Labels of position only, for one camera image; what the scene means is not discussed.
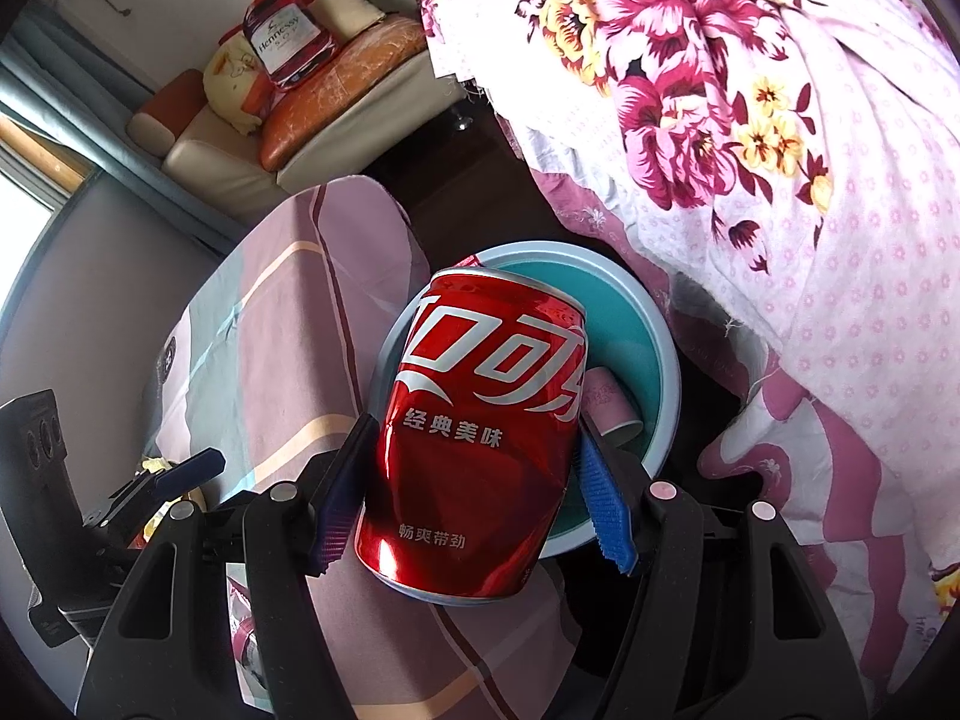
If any floral pink quilt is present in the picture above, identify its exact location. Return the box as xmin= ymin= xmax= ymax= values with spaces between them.
xmin=420 ymin=0 xmax=960 ymax=713

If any red bottle-shaped cushion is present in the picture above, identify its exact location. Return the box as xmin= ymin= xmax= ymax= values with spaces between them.
xmin=240 ymin=0 xmax=338 ymax=91

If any pink foil wrapper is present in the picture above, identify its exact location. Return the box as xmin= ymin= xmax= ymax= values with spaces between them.
xmin=225 ymin=577 xmax=277 ymax=691

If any striped pastel table cover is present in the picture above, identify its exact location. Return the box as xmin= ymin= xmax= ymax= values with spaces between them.
xmin=142 ymin=176 xmax=586 ymax=720

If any red soda can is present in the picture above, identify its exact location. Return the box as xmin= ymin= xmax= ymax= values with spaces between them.
xmin=354 ymin=266 xmax=590 ymax=605

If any teal plastic bin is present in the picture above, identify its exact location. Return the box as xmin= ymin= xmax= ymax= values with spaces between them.
xmin=371 ymin=240 xmax=683 ymax=560

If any orange seat cushion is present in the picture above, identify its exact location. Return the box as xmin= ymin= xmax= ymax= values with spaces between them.
xmin=259 ymin=15 xmax=428 ymax=170

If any window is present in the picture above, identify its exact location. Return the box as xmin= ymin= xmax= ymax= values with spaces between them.
xmin=0 ymin=112 xmax=95 ymax=305

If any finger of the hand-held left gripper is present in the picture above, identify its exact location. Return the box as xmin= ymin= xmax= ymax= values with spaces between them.
xmin=82 ymin=448 xmax=226 ymax=541

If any black round disc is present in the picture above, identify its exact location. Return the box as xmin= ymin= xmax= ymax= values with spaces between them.
xmin=152 ymin=336 xmax=179 ymax=400

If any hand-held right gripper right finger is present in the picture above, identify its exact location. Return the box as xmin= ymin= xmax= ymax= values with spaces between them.
xmin=574 ymin=429 xmax=871 ymax=720

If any cream leather sofa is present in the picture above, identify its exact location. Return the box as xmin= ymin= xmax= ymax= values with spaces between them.
xmin=124 ymin=11 xmax=488 ymax=200

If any beige pillow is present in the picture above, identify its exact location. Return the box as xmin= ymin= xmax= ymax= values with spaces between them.
xmin=311 ymin=0 xmax=387 ymax=42

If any yellow plush pillow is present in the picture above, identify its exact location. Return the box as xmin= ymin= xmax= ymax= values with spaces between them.
xmin=202 ymin=36 xmax=272 ymax=137

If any grey-blue curtain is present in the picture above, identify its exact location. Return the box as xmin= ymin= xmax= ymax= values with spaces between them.
xmin=0 ymin=15 xmax=248 ymax=256

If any yellow snack packet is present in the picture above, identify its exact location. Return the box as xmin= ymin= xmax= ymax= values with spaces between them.
xmin=141 ymin=487 xmax=207 ymax=542

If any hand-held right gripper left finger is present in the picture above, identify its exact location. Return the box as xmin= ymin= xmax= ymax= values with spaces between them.
xmin=75 ymin=412 xmax=380 ymax=720

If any pink paper cup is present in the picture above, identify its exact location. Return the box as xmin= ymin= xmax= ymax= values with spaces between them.
xmin=585 ymin=366 xmax=646 ymax=445

